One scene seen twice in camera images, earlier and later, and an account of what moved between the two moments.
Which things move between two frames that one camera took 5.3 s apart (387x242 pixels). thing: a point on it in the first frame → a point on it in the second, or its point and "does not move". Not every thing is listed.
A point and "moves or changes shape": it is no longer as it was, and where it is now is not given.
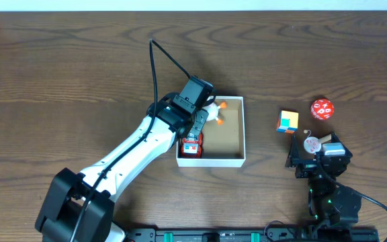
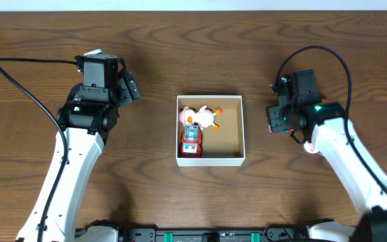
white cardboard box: x=223 y=145 does not move
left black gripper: x=197 y=126 → x=128 y=89
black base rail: x=253 y=234 does not move
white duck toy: x=213 y=110 moves or changes shape
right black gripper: x=307 y=167 → x=274 y=124
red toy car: x=191 y=148 does not move
